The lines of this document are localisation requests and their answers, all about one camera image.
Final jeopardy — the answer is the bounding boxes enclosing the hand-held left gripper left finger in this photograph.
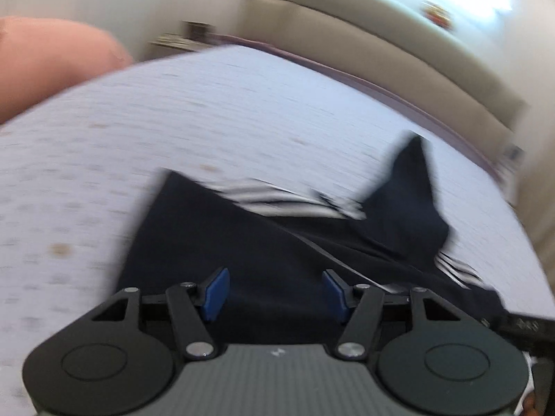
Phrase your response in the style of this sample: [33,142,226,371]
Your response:
[89,267,230,361]

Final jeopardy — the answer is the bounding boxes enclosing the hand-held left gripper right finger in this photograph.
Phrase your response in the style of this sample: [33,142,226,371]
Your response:
[322,270,461,361]

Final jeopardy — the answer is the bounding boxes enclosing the dark navy striped garment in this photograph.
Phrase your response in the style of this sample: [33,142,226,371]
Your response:
[113,135,516,347]

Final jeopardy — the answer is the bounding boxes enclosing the beige pleated curtain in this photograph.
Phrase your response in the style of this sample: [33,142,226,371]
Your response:
[514,95,555,248]

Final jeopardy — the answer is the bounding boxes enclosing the white bag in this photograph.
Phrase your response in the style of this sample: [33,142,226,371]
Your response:
[496,141,525,183]

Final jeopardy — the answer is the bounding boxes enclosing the white patterned bed cover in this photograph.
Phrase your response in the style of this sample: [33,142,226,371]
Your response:
[0,35,551,416]

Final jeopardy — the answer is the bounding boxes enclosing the beige padded headboard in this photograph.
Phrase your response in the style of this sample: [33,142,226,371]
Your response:
[234,0,532,191]

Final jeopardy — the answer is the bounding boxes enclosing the bedside table with items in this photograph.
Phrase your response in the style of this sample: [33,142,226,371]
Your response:
[150,21,217,55]

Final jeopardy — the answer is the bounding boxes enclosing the pink pillow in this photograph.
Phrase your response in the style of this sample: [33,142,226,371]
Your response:
[0,15,133,126]

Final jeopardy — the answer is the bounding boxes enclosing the colourful small wall item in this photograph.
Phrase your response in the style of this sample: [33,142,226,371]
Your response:
[420,0,456,31]

